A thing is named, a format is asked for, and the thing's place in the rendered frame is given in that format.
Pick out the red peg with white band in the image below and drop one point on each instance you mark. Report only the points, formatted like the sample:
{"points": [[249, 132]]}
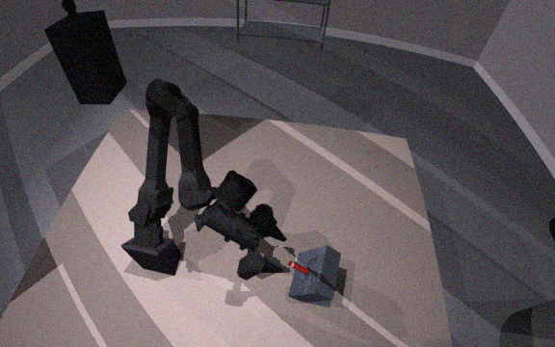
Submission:
{"points": [[298, 267]]}

